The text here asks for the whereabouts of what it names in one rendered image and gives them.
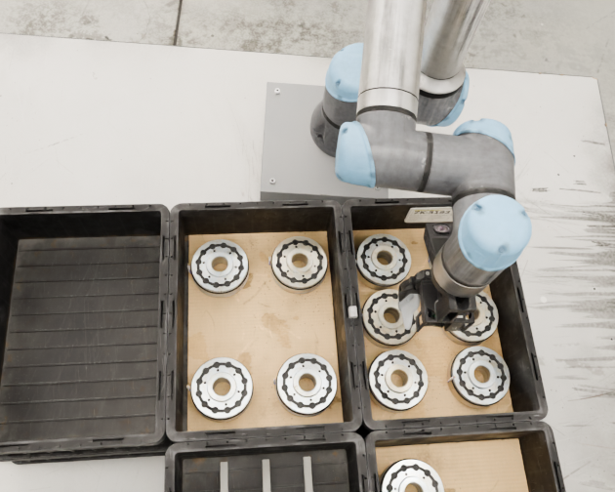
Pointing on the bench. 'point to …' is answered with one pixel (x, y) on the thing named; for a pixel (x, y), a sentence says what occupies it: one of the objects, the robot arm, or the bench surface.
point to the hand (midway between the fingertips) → (421, 304)
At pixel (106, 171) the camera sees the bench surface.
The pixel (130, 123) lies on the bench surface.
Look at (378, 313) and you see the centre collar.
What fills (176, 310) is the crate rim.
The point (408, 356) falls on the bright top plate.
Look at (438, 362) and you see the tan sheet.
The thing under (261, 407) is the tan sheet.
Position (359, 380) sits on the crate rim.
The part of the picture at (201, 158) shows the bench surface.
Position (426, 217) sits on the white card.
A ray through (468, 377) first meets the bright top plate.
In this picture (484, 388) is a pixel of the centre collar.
